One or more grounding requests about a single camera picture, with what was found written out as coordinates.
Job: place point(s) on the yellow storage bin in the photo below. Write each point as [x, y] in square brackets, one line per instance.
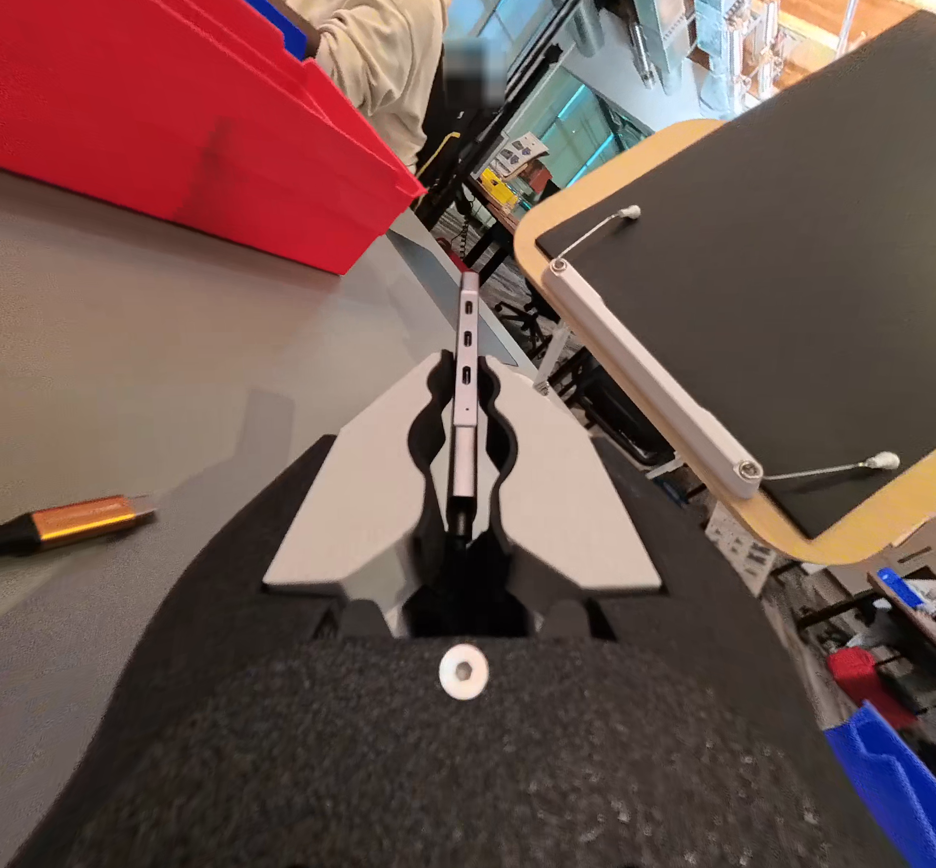
[499, 189]

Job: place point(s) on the black office chair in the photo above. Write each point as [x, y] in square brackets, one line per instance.
[446, 122]

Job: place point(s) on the grey USB hub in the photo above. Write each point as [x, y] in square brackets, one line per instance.
[466, 385]

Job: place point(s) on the red storage bin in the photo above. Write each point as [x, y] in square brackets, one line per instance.
[863, 678]
[146, 100]

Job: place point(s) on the white stand with black board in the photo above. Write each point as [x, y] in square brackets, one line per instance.
[768, 261]

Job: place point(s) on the wooden table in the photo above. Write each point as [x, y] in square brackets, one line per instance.
[512, 213]
[907, 608]

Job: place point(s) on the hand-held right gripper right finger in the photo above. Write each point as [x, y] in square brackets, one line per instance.
[578, 517]

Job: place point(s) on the grey desk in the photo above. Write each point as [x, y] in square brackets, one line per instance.
[146, 370]

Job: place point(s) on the white printed sheet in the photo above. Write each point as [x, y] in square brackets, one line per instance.
[746, 553]

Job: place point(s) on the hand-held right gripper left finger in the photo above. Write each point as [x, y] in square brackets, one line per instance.
[351, 517]

